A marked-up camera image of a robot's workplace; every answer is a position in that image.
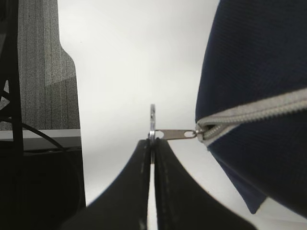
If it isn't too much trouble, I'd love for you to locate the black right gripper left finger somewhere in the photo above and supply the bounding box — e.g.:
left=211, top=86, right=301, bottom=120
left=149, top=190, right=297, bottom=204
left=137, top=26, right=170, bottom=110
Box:
left=61, top=139, right=151, bottom=230

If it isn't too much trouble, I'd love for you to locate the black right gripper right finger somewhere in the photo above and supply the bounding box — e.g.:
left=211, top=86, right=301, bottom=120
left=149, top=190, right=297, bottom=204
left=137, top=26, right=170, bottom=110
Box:
left=153, top=138, right=255, bottom=230

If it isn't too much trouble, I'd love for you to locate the silver zipper pull ring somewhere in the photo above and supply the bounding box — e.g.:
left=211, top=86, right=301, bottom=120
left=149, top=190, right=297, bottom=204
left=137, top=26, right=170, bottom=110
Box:
left=148, top=103, right=199, bottom=164

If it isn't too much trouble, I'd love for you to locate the navy blue lunch bag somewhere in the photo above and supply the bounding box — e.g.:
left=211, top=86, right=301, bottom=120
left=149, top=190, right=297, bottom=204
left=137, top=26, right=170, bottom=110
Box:
left=195, top=0, right=307, bottom=217

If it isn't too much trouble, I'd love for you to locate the black table frame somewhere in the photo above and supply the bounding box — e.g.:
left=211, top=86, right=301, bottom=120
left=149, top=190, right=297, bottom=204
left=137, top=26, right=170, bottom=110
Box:
left=0, top=0, right=85, bottom=230

